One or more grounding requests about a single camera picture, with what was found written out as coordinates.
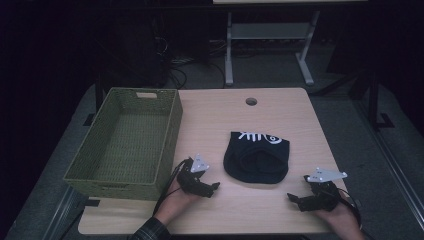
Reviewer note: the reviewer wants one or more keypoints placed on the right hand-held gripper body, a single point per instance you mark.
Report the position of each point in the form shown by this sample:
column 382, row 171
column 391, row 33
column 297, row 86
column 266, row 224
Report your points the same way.
column 325, row 196

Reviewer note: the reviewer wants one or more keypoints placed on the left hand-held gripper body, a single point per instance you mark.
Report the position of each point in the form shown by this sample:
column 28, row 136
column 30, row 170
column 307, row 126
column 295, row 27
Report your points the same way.
column 191, row 180

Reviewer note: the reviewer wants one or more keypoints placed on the black beanie with white print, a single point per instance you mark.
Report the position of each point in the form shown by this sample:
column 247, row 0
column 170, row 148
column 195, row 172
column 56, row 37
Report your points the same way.
column 256, row 163

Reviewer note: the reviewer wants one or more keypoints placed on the green woven basket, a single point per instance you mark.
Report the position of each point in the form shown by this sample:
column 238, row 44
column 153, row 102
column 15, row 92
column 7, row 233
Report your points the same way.
column 133, row 140

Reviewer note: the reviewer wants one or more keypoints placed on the person's right hand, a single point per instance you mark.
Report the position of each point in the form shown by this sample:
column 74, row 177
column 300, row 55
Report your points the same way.
column 340, row 216

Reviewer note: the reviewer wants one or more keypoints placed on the person's left hand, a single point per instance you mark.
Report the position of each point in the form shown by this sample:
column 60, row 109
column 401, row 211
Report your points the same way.
column 175, row 203

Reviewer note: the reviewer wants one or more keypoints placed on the black metal stand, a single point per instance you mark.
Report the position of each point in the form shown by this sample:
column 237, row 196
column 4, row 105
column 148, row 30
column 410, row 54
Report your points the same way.
column 375, row 100

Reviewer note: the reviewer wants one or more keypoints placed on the dark computer case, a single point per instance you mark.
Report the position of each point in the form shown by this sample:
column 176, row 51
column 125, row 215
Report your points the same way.
column 133, row 46

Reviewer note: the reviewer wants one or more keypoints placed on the white metal stand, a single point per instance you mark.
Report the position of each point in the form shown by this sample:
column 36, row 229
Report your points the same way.
column 266, row 31

